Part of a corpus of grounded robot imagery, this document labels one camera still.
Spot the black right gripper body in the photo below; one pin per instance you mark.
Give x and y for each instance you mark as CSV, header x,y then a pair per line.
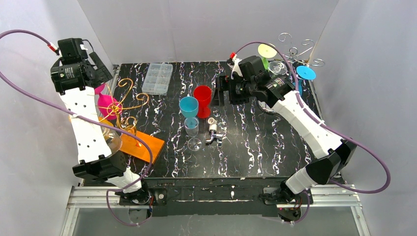
x,y
224,90

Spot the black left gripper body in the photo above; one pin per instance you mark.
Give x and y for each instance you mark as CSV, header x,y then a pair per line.
x,y
99,70

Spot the red wine glass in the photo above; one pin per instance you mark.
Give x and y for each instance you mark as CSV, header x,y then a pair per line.
x,y
203,96

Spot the pink wine glass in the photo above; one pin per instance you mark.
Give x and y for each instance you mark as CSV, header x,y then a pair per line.
x,y
108,106

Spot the light blue wine glass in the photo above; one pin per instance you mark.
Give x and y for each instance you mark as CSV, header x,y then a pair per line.
x,y
189,108

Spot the clear wine glass gold rack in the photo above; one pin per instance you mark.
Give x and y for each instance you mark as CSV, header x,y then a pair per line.
x,y
192,129

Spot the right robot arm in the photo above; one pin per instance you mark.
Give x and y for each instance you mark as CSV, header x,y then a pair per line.
x,y
248,79

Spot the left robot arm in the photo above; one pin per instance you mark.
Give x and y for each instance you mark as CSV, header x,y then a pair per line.
x,y
75,75

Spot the orange yellow wine glass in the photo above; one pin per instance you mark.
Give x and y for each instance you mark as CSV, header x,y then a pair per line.
x,y
106,123

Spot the green wine glass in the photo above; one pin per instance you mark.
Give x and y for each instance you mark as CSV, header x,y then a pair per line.
x,y
266,52

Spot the blue wine glass silver rack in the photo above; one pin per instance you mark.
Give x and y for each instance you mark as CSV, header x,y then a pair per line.
x,y
304,73

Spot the orange wooden rack base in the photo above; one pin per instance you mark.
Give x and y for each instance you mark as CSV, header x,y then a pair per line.
x,y
136,149

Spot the clear plastic screw box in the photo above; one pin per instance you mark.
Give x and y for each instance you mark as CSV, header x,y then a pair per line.
x,y
157,79

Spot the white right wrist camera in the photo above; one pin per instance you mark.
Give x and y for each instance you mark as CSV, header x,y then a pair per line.
x,y
233,63

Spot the silver wire glass rack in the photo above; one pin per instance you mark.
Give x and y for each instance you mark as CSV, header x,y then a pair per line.
x,y
295,57

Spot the aluminium front rail frame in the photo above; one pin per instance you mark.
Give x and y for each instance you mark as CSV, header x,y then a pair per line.
x,y
215,196

